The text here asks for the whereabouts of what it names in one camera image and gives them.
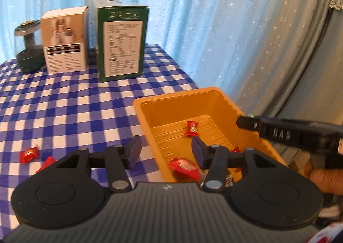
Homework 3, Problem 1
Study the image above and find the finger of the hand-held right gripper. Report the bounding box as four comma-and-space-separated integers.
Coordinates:
237, 115, 260, 132

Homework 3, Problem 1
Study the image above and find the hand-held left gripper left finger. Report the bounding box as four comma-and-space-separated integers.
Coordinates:
55, 135, 142, 193

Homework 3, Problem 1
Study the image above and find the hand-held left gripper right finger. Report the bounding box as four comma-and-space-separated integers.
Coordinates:
191, 136, 281, 193

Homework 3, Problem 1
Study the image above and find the red white candy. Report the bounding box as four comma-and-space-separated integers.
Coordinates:
185, 120, 200, 138

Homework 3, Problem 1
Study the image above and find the orange plastic tray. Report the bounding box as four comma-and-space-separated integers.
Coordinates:
133, 86, 290, 183

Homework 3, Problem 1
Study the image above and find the person's right hand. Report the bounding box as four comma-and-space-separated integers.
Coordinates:
308, 162, 343, 195

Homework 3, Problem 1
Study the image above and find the blue white checkered tablecloth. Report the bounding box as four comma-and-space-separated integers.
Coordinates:
0, 43, 205, 243

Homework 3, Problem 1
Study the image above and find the grey curtain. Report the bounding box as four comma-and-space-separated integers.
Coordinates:
253, 0, 343, 159

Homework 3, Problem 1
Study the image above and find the small red snack packet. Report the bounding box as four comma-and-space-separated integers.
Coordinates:
35, 156, 57, 174

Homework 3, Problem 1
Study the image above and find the small red candy packet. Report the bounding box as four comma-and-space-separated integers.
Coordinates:
19, 146, 39, 164

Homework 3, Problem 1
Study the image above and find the red white printed cloth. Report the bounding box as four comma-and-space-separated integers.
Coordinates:
307, 221, 343, 243

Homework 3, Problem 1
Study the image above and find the green cardboard box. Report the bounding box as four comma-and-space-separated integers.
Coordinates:
92, 0, 150, 83

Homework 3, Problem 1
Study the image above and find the blue star curtain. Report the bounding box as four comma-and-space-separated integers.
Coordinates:
0, 0, 331, 119

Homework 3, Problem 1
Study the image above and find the white cardboard box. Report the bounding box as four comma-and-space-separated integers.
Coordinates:
40, 6, 90, 74

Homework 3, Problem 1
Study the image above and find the glass jar with dark base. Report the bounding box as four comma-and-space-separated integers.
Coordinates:
13, 19, 46, 73

